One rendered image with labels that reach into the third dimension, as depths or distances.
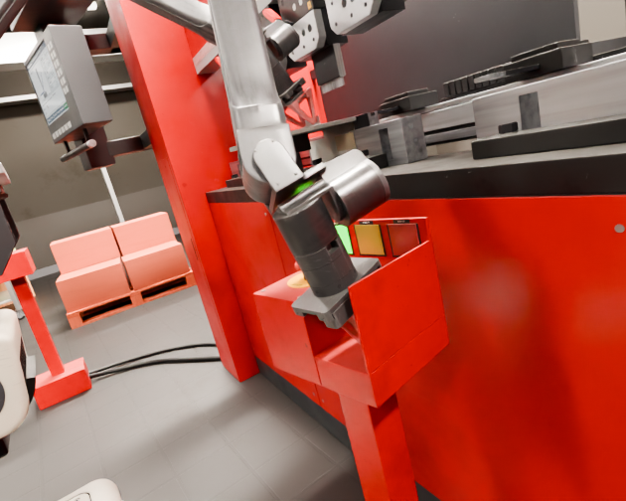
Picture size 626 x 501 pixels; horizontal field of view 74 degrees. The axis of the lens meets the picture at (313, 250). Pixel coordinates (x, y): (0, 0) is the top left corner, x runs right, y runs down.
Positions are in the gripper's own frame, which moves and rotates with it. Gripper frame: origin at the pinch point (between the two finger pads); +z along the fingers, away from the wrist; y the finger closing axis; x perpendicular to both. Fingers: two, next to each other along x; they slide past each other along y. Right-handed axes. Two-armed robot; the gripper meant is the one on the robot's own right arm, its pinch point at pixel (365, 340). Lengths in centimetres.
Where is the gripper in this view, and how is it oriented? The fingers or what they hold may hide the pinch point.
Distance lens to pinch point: 53.9
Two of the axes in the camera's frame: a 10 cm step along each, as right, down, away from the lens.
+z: 4.3, 8.3, 3.6
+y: 6.4, -5.6, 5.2
